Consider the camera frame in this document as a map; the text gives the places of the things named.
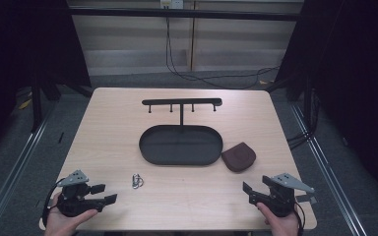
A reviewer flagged yellow tape piece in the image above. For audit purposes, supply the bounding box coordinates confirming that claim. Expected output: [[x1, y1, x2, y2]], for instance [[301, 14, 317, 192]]
[[17, 97, 33, 111]]

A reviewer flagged black key stand with tray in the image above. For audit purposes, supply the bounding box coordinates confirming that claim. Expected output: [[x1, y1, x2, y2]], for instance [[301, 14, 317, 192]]
[[139, 97, 224, 166]]

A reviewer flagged white wall socket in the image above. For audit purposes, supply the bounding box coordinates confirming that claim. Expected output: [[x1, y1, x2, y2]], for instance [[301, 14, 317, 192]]
[[159, 0, 185, 10]]

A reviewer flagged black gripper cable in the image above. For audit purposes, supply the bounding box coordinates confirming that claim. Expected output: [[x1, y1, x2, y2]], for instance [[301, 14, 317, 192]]
[[291, 201, 307, 234], [41, 178, 67, 228]]

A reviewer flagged black horizontal metal bar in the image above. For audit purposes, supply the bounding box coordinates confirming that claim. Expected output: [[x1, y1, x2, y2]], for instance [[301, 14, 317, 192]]
[[68, 7, 302, 23]]

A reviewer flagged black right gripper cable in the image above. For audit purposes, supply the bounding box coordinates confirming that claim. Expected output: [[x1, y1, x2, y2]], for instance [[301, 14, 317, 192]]
[[291, 201, 307, 234]]

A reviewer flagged long black wall cable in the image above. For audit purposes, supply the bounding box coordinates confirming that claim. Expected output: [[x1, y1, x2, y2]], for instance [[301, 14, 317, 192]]
[[164, 16, 281, 90]]

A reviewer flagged bundle of black floor cables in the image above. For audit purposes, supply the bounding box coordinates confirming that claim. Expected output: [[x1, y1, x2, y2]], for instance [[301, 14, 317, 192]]
[[286, 89, 322, 151]]

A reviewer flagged silver key ring with keys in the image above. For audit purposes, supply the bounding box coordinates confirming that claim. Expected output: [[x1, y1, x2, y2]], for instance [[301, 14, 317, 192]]
[[132, 173, 145, 190]]

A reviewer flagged person's left hand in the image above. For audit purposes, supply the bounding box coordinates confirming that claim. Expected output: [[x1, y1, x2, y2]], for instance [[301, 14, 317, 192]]
[[43, 192, 98, 236]]

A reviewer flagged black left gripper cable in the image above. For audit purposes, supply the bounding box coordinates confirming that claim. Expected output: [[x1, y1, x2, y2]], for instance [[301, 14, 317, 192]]
[[41, 178, 67, 228]]

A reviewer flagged person's right hand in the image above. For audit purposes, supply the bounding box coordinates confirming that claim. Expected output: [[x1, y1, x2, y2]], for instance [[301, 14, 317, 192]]
[[256, 202, 301, 236]]

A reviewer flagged silver floor rail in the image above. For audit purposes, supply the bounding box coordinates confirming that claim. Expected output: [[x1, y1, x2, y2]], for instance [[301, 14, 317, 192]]
[[0, 107, 57, 236], [289, 103, 369, 236]]

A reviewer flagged brown leather pouch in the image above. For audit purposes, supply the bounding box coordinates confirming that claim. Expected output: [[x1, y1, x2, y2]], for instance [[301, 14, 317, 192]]
[[220, 142, 257, 174]]

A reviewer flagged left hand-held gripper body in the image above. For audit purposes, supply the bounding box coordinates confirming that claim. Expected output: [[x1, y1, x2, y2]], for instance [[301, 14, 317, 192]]
[[56, 169, 106, 218]]

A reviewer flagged black metal stand leg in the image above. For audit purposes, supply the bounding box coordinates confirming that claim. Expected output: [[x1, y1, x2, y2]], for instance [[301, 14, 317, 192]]
[[30, 77, 44, 133]]

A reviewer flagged black curtain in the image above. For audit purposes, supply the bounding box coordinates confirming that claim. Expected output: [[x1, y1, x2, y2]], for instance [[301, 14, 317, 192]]
[[275, 0, 378, 200], [0, 0, 93, 165]]

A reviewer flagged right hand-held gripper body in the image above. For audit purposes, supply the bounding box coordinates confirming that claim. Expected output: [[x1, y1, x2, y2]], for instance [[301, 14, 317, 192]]
[[261, 172, 316, 218]]

